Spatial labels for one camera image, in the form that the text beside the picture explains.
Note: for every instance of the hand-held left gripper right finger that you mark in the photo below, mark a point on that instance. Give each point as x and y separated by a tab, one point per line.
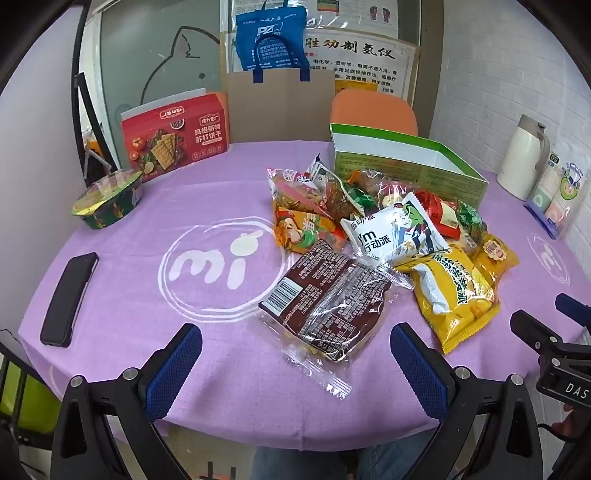
415	364

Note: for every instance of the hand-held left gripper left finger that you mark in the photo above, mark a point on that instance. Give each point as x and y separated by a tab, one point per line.
178	369

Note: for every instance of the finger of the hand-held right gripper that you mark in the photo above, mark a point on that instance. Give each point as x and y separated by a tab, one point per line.
538	328
570	305

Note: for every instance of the green cardboard box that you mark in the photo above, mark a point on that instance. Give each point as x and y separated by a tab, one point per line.
415	171

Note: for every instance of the person's right hand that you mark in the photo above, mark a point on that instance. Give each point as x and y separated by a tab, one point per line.
576	423

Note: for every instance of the yellow chip packet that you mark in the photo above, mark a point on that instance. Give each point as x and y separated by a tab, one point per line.
452	300

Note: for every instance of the small orange yellow packet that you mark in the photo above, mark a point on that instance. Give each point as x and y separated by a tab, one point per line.
496	256

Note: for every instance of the green leafy snack packet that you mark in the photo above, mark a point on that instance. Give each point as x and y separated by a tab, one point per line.
471	219

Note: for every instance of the black smartphone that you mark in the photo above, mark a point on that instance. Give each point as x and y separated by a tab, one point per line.
69	300

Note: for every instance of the white cartoon snack packet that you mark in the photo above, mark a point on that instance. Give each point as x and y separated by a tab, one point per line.
392	235

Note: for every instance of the person's legs in jeans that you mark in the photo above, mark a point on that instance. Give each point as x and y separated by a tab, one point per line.
300	457

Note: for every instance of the white thermos jug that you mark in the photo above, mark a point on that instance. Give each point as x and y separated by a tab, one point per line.
519	161

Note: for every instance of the red snack packet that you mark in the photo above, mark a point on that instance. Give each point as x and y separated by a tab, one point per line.
441	210

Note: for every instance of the lime green seat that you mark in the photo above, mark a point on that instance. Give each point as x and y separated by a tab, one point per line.
27	406

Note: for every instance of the purple printed tablecloth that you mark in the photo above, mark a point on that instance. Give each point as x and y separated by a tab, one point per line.
138	207

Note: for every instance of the green wrapped candy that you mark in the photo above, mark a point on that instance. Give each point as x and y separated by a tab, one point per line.
362	196

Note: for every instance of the orange cartoon snack packet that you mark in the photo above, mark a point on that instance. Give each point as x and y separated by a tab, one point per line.
295	230

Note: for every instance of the green instant noodle bowl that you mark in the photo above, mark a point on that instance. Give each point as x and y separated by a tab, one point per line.
106	203

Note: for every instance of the clear brown fried snack packet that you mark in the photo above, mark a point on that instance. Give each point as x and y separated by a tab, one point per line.
339	198

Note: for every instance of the brown glossy snack packet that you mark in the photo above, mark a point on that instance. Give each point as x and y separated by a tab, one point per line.
369	177

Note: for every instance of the clear snack packet orange strip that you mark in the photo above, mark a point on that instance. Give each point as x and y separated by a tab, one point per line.
291	189

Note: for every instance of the small white black packet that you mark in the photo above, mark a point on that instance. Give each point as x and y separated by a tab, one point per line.
318	170

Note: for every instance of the red cracker box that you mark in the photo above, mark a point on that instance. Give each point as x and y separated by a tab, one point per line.
175	143

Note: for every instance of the orange chair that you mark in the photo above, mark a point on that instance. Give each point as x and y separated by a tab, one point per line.
374	110

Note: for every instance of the brown cardboard sheet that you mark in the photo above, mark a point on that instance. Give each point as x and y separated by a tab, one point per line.
277	110

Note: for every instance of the frosted glass partition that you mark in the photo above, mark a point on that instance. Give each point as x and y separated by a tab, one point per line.
138	46

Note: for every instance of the blue tote bag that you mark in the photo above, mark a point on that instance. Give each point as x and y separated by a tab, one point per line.
268	37

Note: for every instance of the white paper notice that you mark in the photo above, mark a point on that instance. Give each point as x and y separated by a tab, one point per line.
351	11

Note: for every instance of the pastel packets against wall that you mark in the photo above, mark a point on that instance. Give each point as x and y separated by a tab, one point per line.
554	203

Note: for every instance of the black metal frame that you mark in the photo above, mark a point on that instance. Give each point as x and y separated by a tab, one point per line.
94	120

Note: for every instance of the white wall poster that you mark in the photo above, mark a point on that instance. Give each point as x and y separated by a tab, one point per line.
369	60

